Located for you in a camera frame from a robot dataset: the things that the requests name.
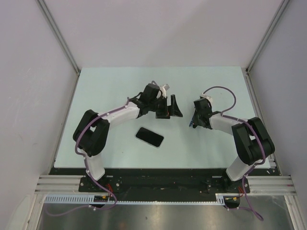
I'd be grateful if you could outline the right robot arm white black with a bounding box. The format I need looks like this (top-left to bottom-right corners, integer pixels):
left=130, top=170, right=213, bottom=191
left=190, top=97, right=275, bottom=192

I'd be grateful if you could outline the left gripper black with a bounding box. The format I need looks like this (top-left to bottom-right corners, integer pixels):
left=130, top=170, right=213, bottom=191
left=148, top=94, right=181, bottom=119

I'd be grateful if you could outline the purple cable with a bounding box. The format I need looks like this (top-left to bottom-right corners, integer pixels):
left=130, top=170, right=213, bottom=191
left=45, top=97, right=118, bottom=216
left=202, top=86, right=267, bottom=221

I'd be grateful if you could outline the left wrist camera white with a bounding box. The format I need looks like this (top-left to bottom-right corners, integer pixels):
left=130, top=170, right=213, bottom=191
left=160, top=84, right=170, bottom=98

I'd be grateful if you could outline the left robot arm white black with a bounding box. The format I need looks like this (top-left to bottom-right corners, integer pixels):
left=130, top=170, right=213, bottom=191
left=72, top=81, right=183, bottom=192

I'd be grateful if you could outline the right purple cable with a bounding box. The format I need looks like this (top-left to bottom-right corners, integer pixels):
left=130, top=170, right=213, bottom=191
left=202, top=86, right=267, bottom=221

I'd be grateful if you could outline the aluminium frame post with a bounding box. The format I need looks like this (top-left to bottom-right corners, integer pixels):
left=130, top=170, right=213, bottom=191
left=36, top=0, right=81, bottom=76
left=245, top=0, right=291, bottom=74

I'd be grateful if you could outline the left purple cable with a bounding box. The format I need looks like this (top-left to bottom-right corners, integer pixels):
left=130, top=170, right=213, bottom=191
left=45, top=97, right=118, bottom=216

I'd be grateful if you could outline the aluminium rail front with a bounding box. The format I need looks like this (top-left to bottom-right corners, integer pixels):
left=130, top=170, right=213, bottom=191
left=35, top=175, right=83, bottom=194

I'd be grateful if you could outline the black phone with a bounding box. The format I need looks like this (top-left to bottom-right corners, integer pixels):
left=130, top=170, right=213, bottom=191
left=135, top=127, right=164, bottom=148

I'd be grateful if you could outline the white slotted cable duct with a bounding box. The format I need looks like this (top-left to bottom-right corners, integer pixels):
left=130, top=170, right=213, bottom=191
left=44, top=193, right=231, bottom=206

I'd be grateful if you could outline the left aluminium frame post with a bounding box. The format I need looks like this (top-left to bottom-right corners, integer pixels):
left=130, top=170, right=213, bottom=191
left=36, top=0, right=81, bottom=76

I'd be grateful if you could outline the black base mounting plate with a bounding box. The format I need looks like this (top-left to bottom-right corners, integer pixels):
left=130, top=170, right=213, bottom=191
left=49, top=167, right=280, bottom=202

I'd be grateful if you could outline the right aluminium frame post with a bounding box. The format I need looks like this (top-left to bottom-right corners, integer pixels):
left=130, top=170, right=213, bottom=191
left=245, top=0, right=291, bottom=74

